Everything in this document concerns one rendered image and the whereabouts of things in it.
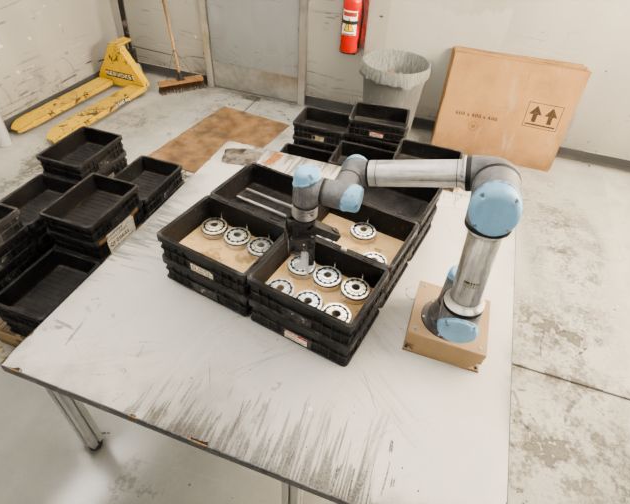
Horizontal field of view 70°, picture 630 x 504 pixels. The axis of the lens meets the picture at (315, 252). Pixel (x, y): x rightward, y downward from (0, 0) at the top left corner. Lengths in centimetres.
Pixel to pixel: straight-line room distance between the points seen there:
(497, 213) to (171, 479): 169
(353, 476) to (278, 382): 37
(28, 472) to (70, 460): 16
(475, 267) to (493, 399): 55
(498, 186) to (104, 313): 138
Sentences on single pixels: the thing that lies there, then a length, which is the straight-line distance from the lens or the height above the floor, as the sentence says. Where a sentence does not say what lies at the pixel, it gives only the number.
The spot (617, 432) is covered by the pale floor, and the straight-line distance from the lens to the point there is 272.
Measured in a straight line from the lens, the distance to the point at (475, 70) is 417.
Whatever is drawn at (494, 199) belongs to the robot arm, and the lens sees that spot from 110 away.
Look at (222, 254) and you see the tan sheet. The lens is 174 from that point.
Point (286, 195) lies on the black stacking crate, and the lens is 202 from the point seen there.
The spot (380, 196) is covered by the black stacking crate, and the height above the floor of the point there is 83.
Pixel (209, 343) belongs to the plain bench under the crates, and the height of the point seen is 70.
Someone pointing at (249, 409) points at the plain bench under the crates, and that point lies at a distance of 149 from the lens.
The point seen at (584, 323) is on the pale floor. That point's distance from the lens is 309.
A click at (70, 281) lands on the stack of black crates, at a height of 27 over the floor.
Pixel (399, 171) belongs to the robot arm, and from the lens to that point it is 127.
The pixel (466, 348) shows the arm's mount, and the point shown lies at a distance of 159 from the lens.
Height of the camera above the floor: 202
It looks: 43 degrees down
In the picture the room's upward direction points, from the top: 4 degrees clockwise
